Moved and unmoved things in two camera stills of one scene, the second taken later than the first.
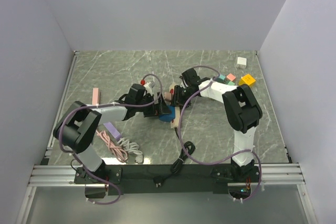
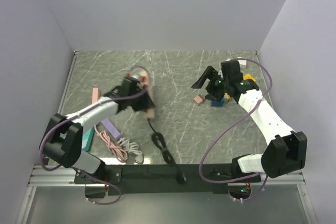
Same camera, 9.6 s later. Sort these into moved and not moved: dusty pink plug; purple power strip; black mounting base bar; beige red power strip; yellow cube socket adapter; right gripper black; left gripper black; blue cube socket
Moved: beige red power strip; dusty pink plug; right gripper black; left gripper black; blue cube socket
Not moved: black mounting base bar; purple power strip; yellow cube socket adapter
